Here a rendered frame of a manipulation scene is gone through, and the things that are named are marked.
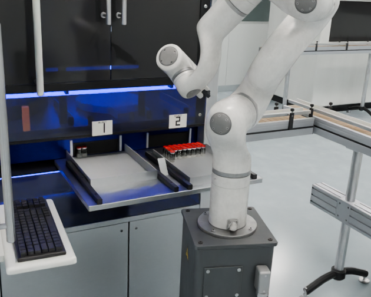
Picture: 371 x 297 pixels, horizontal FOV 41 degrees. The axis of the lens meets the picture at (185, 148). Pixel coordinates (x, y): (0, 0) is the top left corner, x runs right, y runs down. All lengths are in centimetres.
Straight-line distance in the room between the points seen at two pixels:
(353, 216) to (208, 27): 155
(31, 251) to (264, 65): 85
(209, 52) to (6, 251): 84
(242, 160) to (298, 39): 38
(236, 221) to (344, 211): 126
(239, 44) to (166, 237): 572
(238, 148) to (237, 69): 645
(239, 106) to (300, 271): 185
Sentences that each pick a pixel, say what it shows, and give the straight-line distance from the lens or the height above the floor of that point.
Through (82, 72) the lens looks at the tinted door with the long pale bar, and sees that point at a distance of 198.
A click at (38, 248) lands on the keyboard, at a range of 157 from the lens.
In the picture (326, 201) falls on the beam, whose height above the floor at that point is 50.
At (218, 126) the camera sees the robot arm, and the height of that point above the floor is 122.
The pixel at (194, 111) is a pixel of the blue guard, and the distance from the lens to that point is 220.
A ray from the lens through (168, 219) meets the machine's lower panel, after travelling 233.
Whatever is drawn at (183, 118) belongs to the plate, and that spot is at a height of 103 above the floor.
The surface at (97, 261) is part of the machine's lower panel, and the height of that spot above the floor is 41.
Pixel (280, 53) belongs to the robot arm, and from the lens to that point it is 139.
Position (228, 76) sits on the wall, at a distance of 781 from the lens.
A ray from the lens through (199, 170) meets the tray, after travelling 200.
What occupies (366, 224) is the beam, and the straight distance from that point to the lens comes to 269.
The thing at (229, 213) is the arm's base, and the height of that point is 93.
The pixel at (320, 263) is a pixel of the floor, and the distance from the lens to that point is 324.
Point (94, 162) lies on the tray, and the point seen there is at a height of 88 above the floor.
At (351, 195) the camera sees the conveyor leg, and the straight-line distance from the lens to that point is 274.
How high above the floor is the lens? 160
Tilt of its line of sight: 19 degrees down
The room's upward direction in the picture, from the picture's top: 3 degrees clockwise
